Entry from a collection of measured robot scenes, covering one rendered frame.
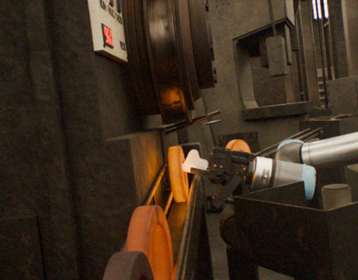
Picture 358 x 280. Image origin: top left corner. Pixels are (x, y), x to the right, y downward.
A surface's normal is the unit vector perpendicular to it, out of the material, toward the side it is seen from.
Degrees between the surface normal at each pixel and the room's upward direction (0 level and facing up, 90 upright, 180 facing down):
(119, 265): 19
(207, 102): 90
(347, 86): 90
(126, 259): 10
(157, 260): 78
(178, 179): 94
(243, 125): 90
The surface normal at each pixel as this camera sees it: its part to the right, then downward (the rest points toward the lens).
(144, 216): -0.17, -0.87
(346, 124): 0.17, 0.04
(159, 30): -0.10, 0.00
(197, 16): -0.13, -0.29
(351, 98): -0.96, 0.13
